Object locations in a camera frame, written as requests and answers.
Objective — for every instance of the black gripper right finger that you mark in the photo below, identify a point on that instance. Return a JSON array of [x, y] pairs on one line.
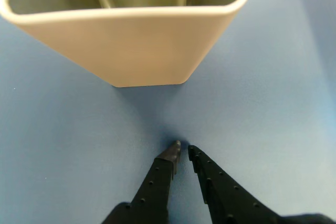
[[225, 197]]

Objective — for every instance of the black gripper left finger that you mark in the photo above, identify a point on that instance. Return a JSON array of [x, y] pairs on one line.
[[155, 190]]

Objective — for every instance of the beige square metal container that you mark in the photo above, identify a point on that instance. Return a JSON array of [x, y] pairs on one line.
[[126, 48]]

